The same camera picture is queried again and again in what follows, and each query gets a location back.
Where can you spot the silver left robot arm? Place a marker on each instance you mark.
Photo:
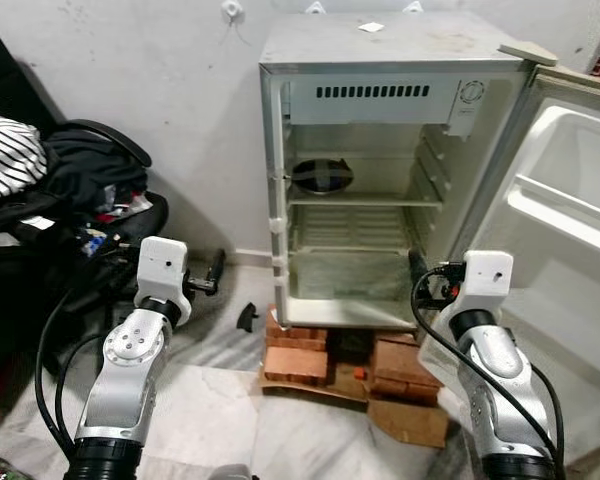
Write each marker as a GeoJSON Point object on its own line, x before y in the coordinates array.
{"type": "Point", "coordinates": [130, 355]}

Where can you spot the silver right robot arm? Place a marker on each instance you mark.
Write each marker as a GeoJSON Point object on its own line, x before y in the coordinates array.
{"type": "Point", "coordinates": [495, 362]}

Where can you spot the white fridge shelf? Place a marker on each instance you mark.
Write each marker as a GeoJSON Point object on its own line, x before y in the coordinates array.
{"type": "Point", "coordinates": [365, 199]}

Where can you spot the white fridge door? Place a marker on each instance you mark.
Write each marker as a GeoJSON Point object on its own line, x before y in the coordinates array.
{"type": "Point", "coordinates": [570, 260]}

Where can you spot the white mini fridge body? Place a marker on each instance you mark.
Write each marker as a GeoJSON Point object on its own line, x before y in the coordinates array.
{"type": "Point", "coordinates": [400, 45]}

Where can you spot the small black floor object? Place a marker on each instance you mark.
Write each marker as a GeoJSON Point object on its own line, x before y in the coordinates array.
{"type": "Point", "coordinates": [247, 318]}

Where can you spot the clear crisper tray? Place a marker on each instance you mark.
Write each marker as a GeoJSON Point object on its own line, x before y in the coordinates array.
{"type": "Point", "coordinates": [350, 275]}

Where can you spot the round dark metal bowl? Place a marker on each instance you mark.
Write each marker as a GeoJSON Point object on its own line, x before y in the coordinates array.
{"type": "Point", "coordinates": [322, 176]}

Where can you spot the brown cardboard sheet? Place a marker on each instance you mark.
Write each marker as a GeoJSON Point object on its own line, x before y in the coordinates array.
{"type": "Point", "coordinates": [410, 422]}

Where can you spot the dark bundled clothes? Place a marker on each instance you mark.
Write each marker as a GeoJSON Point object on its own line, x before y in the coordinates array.
{"type": "Point", "coordinates": [95, 175]}

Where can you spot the small white tag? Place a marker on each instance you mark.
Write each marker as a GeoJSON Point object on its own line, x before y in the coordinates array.
{"type": "Point", "coordinates": [40, 222]}

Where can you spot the white freezer compartment panel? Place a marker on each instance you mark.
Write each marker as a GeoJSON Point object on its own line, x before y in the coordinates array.
{"type": "Point", "coordinates": [380, 105]}

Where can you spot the black office chair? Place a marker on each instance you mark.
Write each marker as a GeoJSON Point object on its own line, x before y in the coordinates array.
{"type": "Point", "coordinates": [10, 270]}

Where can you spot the black white striped cloth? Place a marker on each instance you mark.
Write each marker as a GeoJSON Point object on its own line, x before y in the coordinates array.
{"type": "Point", "coordinates": [10, 160]}

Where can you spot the beige door hinge cover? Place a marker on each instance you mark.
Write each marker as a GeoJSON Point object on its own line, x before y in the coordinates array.
{"type": "Point", "coordinates": [528, 53]}

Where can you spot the small white paper sticker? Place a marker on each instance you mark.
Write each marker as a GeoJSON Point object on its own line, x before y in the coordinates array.
{"type": "Point", "coordinates": [371, 27]}

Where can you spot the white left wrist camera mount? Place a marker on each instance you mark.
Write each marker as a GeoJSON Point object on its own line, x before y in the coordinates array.
{"type": "Point", "coordinates": [162, 265]}

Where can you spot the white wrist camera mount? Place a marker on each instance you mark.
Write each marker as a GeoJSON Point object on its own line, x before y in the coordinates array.
{"type": "Point", "coordinates": [162, 265]}
{"type": "Point", "coordinates": [488, 275]}

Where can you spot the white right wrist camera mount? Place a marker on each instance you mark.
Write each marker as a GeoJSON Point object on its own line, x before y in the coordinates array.
{"type": "Point", "coordinates": [488, 275]}

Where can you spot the white wall hook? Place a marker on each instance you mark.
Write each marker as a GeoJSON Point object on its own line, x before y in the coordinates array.
{"type": "Point", "coordinates": [315, 8]}
{"type": "Point", "coordinates": [414, 6]}
{"type": "Point", "coordinates": [234, 11]}

